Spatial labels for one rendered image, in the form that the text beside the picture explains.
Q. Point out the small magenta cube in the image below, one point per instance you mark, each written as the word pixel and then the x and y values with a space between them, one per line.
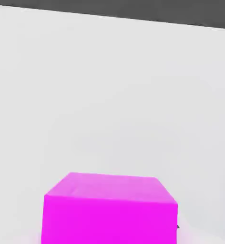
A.
pixel 109 215

